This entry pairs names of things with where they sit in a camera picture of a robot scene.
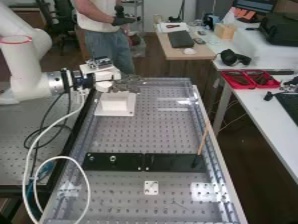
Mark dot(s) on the black bag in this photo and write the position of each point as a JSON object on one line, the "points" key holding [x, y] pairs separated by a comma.
{"points": [[280, 31]]}

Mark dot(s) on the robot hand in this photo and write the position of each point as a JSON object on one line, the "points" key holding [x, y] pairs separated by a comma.
{"points": [[103, 75]]}

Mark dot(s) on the small white box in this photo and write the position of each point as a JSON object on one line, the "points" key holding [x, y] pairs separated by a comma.
{"points": [[114, 104]]}

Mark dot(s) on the person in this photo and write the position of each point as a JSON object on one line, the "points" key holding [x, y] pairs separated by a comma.
{"points": [[103, 43]]}

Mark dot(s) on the black metal rail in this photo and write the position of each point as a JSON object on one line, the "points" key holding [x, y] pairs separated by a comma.
{"points": [[73, 140]]}

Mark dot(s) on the black plate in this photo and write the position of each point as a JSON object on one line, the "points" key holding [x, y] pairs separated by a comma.
{"points": [[167, 163]]}

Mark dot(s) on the small wooden box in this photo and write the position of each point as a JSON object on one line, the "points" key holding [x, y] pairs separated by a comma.
{"points": [[224, 31]]}

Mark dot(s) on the thin stick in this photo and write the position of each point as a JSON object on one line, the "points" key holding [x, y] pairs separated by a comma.
{"points": [[202, 141]]}

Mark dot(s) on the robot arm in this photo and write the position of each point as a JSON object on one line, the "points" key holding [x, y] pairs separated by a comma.
{"points": [[26, 66]]}

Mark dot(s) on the small white square plate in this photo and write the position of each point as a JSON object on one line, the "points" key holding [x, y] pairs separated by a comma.
{"points": [[150, 187]]}

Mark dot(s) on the black office chair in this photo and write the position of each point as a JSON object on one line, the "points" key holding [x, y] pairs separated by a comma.
{"points": [[59, 20]]}

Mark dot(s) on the white desk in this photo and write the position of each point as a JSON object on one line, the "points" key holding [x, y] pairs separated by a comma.
{"points": [[266, 55], [266, 120]]}

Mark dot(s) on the clear box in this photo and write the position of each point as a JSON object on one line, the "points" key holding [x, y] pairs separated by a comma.
{"points": [[220, 186]]}

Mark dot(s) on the red tray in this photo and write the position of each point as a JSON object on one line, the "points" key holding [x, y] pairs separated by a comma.
{"points": [[266, 78], [236, 80]]}

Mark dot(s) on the small black block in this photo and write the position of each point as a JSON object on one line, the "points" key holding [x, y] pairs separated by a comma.
{"points": [[268, 96]]}

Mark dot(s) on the wooden desk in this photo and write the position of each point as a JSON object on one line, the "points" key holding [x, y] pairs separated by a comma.
{"points": [[186, 56]]}

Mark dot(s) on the black headphones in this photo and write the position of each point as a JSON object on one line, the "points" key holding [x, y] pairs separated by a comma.
{"points": [[230, 56]]}

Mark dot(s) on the white mouse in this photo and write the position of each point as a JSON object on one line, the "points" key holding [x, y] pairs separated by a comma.
{"points": [[188, 51]]}

